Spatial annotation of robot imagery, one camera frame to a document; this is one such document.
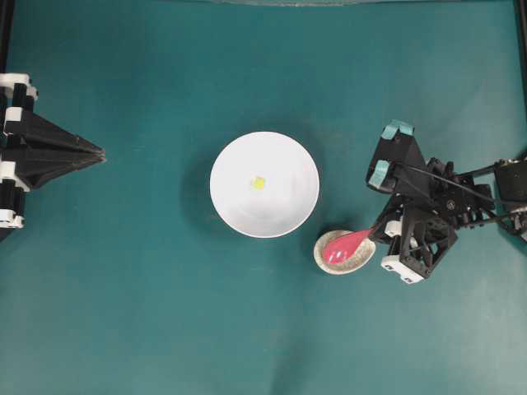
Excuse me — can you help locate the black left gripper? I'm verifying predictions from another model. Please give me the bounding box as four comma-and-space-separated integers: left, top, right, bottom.
0, 72, 107, 230

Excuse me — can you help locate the black camera cable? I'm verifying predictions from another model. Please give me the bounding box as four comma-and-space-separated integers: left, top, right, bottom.
394, 162, 495, 202

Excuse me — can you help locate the small speckled spoon rest dish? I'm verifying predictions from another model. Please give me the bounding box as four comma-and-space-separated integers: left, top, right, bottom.
313, 232, 361, 275

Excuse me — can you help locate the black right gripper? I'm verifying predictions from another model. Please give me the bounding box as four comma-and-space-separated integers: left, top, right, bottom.
370, 161, 492, 284

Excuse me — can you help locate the yellow hexagonal prism block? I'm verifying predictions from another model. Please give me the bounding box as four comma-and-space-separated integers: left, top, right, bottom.
251, 176, 266, 190

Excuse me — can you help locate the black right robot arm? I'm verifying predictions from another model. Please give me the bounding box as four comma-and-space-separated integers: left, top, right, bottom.
368, 158, 526, 284

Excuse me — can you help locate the pink plastic soup spoon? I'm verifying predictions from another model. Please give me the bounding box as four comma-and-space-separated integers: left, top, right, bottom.
321, 228, 376, 271

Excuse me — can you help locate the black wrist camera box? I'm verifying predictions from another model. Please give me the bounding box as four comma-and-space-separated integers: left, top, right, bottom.
366, 120, 431, 199

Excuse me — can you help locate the white round bowl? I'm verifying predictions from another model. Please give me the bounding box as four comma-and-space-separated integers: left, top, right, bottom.
209, 132, 320, 239

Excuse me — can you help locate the black aluminium frame rail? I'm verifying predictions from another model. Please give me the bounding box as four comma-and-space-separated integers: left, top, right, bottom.
0, 0, 15, 73

